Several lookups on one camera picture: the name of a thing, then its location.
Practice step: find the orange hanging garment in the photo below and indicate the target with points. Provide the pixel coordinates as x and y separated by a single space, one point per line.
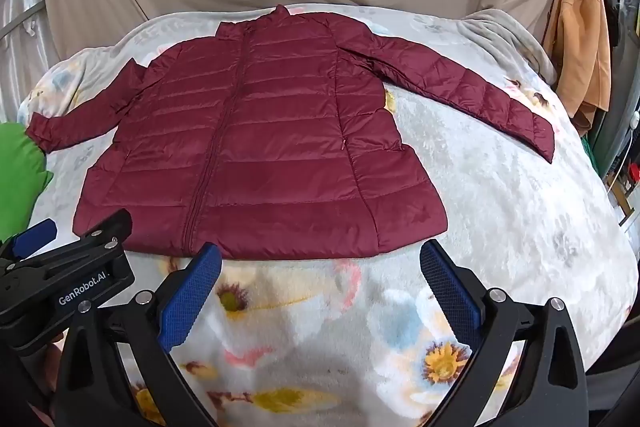
580 47

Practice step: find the maroon puffer jacket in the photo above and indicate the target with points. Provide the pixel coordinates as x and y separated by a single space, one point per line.
260 132

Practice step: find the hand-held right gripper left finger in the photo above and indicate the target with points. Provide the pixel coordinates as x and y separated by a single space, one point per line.
189 299

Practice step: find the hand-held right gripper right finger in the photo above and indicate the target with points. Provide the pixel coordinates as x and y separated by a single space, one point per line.
450 292

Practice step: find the white shiny sheet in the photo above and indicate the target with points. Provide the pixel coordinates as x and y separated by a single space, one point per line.
25 32

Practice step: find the floral fleece blanket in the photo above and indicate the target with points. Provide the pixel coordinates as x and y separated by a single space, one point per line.
500 207

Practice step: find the small red object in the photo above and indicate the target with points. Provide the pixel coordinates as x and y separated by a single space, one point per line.
635 173

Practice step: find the green cloth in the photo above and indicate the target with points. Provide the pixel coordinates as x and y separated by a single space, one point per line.
17 177

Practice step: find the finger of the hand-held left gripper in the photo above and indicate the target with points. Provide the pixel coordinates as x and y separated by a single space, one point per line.
32 238
107 226

